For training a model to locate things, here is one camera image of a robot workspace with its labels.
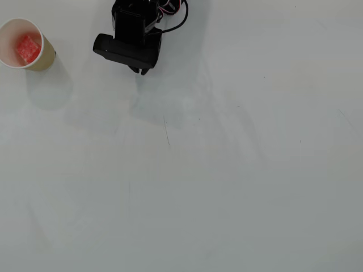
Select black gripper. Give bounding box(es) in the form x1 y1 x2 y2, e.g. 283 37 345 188
111 7 164 76

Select beige paper cup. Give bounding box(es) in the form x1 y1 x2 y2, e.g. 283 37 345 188
0 18 57 72

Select coloured servo wires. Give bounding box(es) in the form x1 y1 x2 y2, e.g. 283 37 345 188
157 0 185 15

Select black webcam cable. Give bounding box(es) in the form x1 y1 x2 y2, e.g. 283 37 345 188
153 0 190 36

